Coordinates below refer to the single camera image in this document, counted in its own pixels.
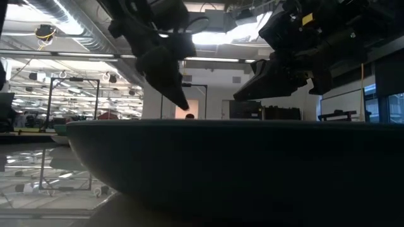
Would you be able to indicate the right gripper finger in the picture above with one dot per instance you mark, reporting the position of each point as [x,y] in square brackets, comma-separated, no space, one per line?
[274,80]
[256,64]

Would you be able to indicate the whiteboard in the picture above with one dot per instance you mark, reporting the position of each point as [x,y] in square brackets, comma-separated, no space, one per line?
[342,102]

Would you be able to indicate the person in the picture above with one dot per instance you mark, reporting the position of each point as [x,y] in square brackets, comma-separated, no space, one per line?
[189,116]

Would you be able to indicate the black table frame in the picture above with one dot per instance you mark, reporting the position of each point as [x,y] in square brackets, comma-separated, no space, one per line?
[25,138]

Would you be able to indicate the tall black frame stand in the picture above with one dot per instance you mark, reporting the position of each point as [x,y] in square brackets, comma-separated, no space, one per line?
[50,104]

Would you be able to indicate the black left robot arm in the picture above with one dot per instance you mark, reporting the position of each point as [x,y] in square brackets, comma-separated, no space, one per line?
[142,8]

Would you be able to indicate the black bench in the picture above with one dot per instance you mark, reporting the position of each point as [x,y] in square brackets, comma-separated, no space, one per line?
[337,115]

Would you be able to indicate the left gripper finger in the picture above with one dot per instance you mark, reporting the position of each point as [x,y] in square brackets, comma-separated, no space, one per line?
[161,72]
[178,67]

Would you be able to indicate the low dark cabinet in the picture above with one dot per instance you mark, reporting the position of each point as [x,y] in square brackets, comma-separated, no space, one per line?
[282,113]

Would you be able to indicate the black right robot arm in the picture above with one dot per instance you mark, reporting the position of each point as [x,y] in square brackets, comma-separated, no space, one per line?
[363,15]

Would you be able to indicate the silver ventilation duct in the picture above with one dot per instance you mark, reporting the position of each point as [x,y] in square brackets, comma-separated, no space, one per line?
[94,34]

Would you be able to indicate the green plastic plate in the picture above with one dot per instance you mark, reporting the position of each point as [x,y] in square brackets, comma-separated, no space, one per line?
[60,140]

